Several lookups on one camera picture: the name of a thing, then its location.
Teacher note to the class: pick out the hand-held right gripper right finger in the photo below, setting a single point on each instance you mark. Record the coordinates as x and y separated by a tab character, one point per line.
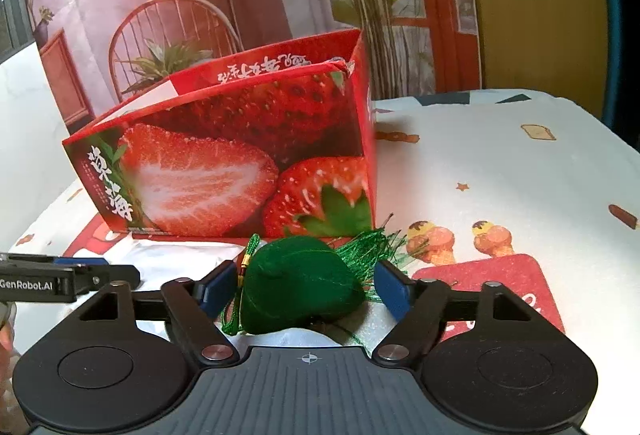
395	287

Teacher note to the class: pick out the person's left hand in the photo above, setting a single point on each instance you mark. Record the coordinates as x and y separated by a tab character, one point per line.
4	341

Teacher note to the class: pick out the printed tablecloth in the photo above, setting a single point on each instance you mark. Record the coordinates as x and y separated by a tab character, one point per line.
500	175

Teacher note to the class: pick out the red strawberry cardboard box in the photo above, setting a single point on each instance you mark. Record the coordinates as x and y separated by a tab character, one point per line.
225	165

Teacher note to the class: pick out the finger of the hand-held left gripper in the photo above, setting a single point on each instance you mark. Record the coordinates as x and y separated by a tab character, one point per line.
107	276
75	260

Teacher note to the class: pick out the green tasselled plush sachet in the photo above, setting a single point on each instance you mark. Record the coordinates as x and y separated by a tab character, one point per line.
300	285

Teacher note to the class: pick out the blue curved frame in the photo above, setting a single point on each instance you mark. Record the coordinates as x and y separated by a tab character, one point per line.
612	15

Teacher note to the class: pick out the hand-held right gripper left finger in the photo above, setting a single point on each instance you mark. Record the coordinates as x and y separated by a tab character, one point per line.
219	286

